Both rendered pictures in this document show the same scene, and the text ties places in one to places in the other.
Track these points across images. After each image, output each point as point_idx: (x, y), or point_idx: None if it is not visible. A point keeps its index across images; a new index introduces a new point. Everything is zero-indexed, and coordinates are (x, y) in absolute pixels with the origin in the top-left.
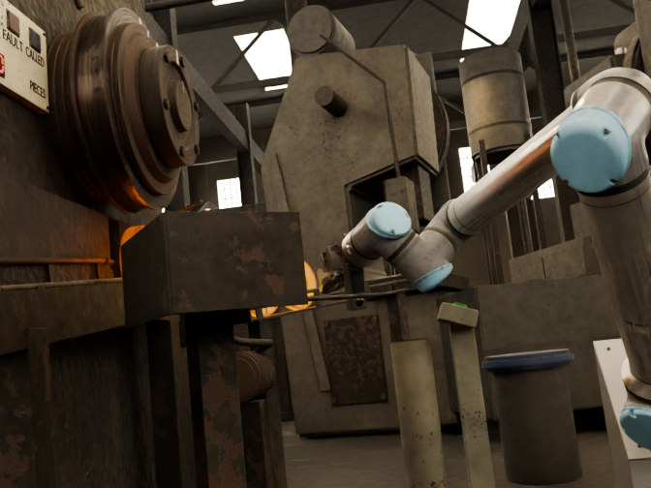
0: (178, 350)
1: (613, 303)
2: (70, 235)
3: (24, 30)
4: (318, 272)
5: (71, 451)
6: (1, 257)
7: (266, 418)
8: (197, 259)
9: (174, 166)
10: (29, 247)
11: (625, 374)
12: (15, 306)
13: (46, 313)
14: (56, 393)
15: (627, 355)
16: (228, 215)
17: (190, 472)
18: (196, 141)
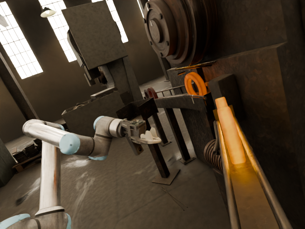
0: (207, 123)
1: (60, 174)
2: (184, 77)
3: None
4: (153, 128)
5: (198, 128)
6: (172, 87)
7: (223, 183)
8: (130, 111)
9: (169, 55)
10: (176, 84)
11: (61, 207)
12: (160, 102)
13: (164, 103)
14: (190, 115)
15: (60, 197)
16: (124, 107)
17: (288, 189)
18: (167, 37)
